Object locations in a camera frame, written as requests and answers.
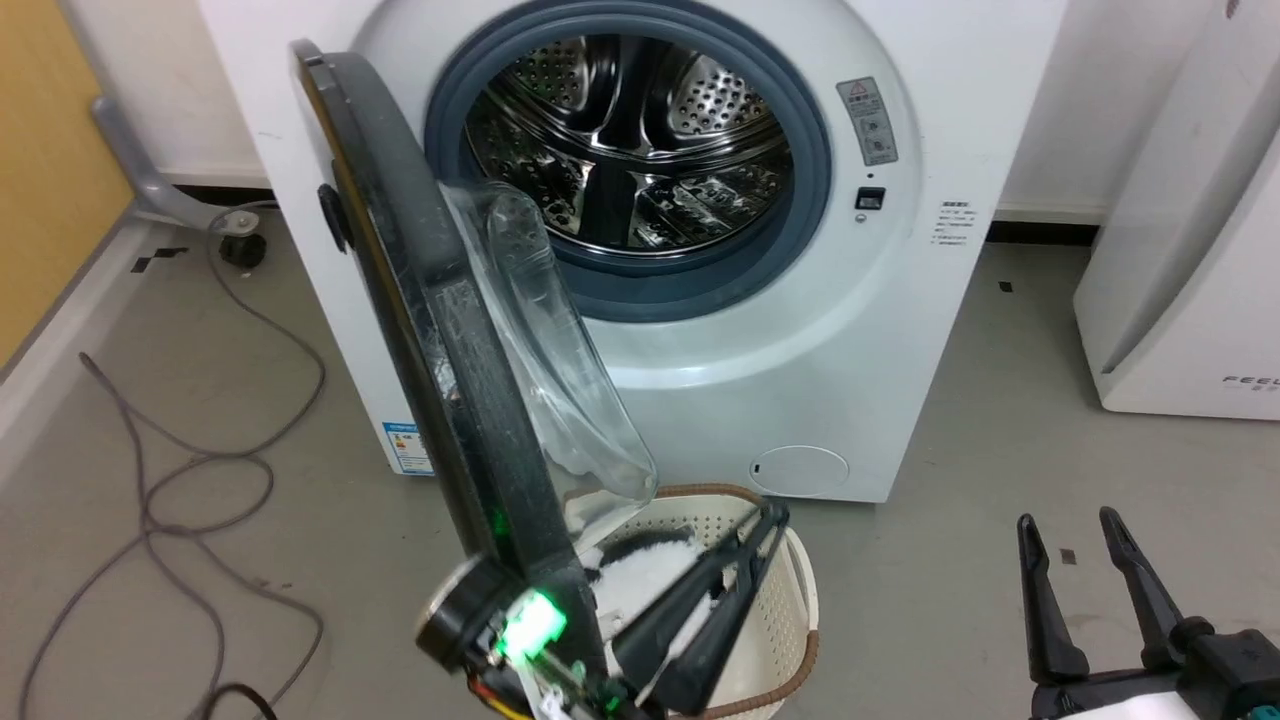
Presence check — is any grey rubber door gasket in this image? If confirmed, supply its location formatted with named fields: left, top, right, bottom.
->
left=424, top=8, right=834, bottom=324

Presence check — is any white and black plush toy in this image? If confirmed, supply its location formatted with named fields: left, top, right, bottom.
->
left=578, top=530, right=723, bottom=643

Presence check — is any blue energy label sticker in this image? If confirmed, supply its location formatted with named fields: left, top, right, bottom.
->
left=382, top=420, right=434, bottom=477

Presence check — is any black round glass washer door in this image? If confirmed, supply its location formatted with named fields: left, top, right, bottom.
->
left=290, top=38, right=661, bottom=691

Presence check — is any round white filter cover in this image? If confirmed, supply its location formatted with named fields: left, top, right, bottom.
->
left=749, top=445, right=852, bottom=499

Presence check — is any cream perforated laundry basket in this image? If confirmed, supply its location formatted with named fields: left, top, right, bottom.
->
left=568, top=483, right=822, bottom=720

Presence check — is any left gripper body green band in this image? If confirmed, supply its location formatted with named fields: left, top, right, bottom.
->
left=415, top=556, right=643, bottom=720

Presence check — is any black caster wheel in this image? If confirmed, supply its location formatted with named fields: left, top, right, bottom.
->
left=219, top=232, right=269, bottom=270

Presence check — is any white floor appliance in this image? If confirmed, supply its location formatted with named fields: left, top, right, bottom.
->
left=1073, top=0, right=1280, bottom=422

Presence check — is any grey warning sticker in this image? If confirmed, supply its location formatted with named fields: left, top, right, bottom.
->
left=836, top=77, right=899, bottom=168

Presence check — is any long grey floor cable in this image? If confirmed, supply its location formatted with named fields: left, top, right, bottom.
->
left=18, top=203, right=328, bottom=720

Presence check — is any black floor cable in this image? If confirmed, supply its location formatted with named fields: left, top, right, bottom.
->
left=198, top=682, right=279, bottom=720

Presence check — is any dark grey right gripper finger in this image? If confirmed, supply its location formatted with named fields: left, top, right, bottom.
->
left=1016, top=513, right=1093, bottom=687
left=1098, top=506, right=1217, bottom=670

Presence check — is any grey metal stand leg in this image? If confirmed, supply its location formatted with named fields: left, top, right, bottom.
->
left=91, top=96, right=260, bottom=234

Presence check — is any stainless steel washer drum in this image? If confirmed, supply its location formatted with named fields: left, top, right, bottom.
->
left=465, top=35, right=797, bottom=257

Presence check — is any white front-load washing machine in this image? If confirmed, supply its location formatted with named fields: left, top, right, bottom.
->
left=197, top=0, right=1069, bottom=504

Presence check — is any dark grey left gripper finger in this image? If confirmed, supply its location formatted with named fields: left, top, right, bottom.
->
left=610, top=503, right=783, bottom=693
left=658, top=513, right=793, bottom=715

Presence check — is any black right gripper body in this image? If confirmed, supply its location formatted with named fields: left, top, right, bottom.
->
left=1030, top=628, right=1280, bottom=720

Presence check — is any yellow partition board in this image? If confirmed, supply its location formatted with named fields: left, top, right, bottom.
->
left=0, top=0, right=137, bottom=373

